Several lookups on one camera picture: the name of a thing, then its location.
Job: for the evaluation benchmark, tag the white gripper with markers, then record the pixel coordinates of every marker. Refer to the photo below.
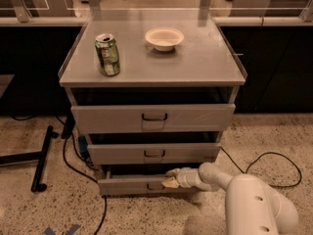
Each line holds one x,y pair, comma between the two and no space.
183,177

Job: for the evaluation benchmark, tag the grey bottom drawer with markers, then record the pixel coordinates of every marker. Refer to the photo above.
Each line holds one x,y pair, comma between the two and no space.
141,179

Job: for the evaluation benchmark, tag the grey drawer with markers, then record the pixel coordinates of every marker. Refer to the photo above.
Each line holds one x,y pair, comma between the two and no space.
137,154
141,179
152,118

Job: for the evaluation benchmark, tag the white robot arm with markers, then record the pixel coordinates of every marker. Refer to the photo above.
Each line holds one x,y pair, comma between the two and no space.
252,207

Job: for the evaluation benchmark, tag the grey middle drawer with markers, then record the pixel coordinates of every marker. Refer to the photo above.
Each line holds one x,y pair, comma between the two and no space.
137,154

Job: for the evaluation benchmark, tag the grey drawer cabinet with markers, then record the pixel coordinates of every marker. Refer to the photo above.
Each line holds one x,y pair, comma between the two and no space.
200,70

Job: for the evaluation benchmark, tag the grey top drawer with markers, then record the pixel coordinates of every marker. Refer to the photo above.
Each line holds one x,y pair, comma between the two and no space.
152,118

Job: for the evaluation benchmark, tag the green soda can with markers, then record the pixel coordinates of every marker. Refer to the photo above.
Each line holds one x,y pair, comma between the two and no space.
107,52

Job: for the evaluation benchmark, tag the black metal floor stand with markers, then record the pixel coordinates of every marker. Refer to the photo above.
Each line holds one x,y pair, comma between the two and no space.
39,157

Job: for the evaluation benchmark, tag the white bowl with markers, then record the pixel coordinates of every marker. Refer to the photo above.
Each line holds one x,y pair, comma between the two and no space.
164,39

